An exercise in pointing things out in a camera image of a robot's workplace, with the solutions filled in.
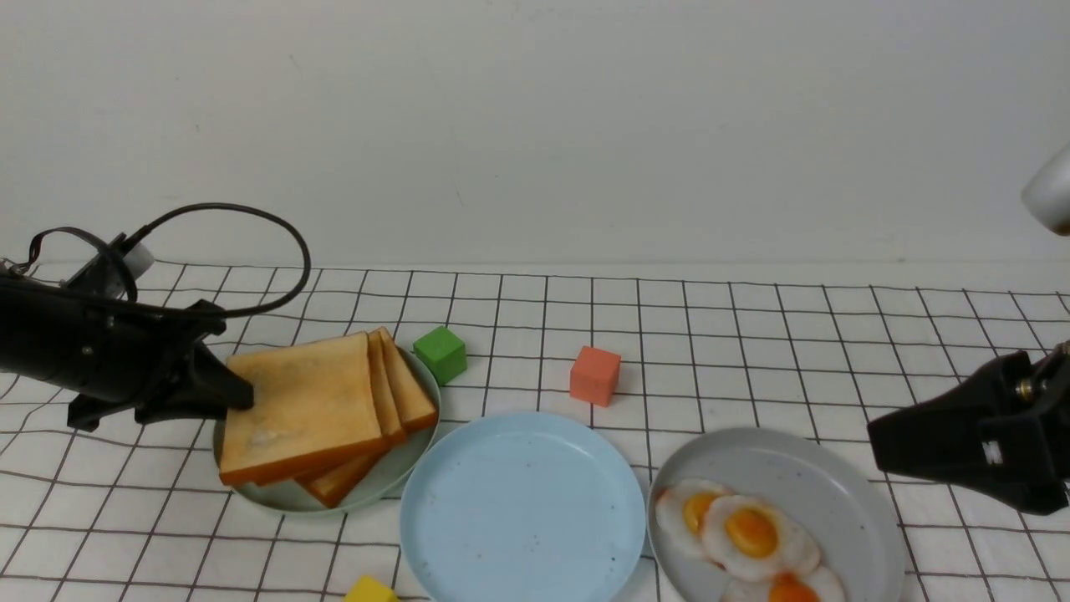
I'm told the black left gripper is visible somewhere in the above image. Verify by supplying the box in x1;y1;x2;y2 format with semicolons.
1;278;255;431

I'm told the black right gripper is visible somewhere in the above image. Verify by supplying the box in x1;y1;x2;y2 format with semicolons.
867;350;1069;518

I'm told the toast slice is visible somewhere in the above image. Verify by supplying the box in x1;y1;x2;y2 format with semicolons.
293;327;440;484
253;329;438;508
219;333;389;487
294;451;389;509

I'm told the fried egg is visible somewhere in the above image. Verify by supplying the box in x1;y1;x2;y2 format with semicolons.
700;495;822;582
720;564;849;601
655;477;735;560

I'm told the pale green plate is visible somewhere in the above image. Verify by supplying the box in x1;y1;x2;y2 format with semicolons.
213;329;441;518

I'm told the grey plate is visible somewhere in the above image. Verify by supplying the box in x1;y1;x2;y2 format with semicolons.
647;427;907;601

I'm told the green cube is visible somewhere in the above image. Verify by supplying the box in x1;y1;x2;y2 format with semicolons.
412;325;469;386

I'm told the yellow cube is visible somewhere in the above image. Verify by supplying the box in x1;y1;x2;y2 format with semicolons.
343;574;400;602

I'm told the light blue plate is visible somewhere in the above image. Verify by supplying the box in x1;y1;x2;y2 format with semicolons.
399;412;647;601

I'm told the orange cube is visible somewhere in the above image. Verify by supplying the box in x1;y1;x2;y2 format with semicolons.
568;346;622;407

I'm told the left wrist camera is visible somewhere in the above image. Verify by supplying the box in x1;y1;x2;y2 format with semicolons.
62;232;155;302

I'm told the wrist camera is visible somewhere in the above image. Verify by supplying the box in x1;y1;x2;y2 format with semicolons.
62;232;155;302
1021;143;1070;237

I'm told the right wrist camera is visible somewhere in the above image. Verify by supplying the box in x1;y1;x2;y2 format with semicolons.
1021;143;1070;237

